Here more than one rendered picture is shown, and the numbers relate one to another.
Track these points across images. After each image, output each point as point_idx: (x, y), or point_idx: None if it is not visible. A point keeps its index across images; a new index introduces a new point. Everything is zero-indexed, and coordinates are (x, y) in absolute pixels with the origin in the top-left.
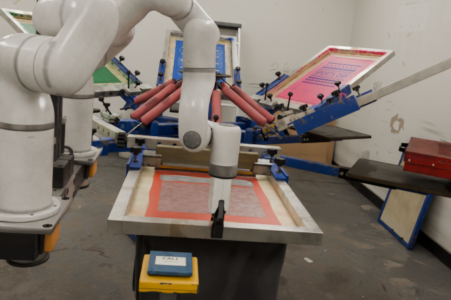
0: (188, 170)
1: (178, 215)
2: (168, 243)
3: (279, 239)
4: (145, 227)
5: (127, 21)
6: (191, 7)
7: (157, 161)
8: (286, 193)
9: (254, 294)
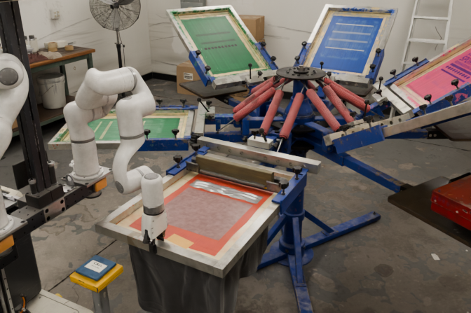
0: (220, 177)
1: None
2: None
3: (193, 265)
4: (113, 234)
5: (90, 96)
6: (135, 82)
7: (195, 168)
8: (257, 220)
9: (204, 295)
